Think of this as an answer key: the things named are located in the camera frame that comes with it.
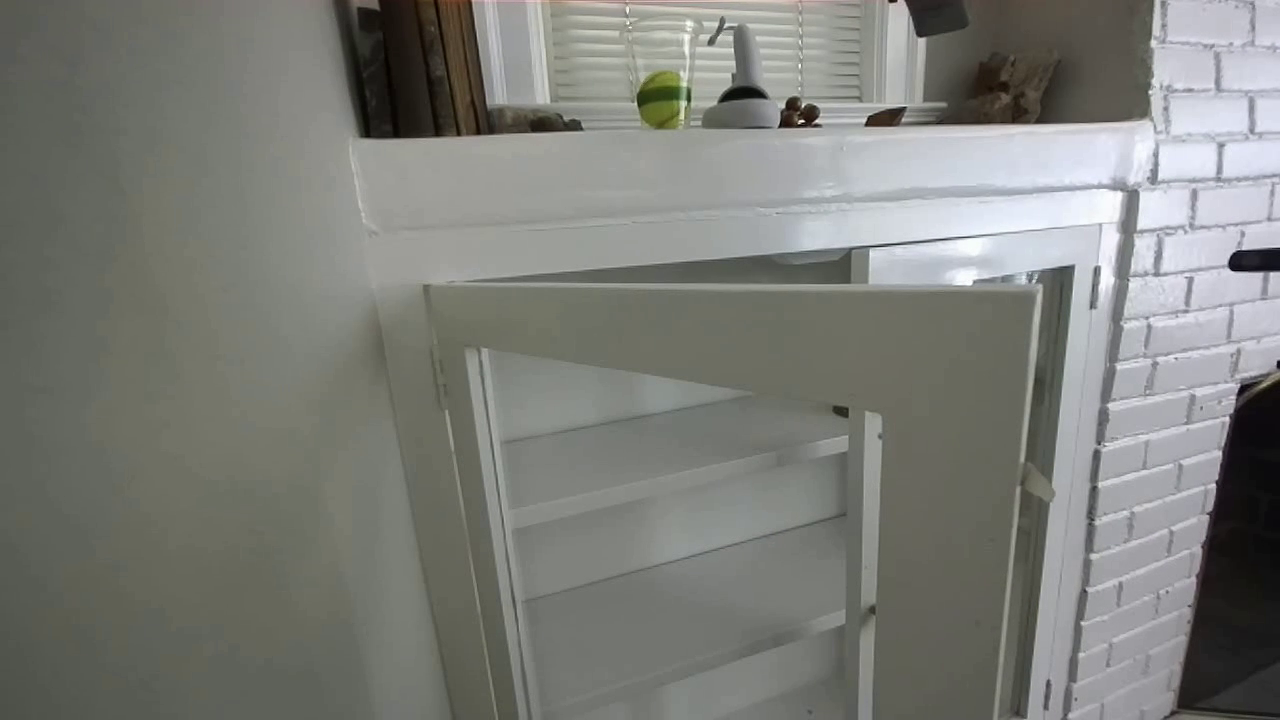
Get small brown figurine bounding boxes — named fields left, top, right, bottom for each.
left=778, top=95, right=820, bottom=128

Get white cabinet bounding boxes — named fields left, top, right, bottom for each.
left=350, top=119, right=1152, bottom=720

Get green ball in glass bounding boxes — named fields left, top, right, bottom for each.
left=625, top=17, right=696, bottom=128

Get black remote control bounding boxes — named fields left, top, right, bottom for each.
left=902, top=0, right=966, bottom=36

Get white window blinds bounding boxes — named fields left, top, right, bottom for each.
left=544, top=0, right=868, bottom=104

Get white open cabinet door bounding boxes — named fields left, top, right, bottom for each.
left=427, top=283, right=1038, bottom=720

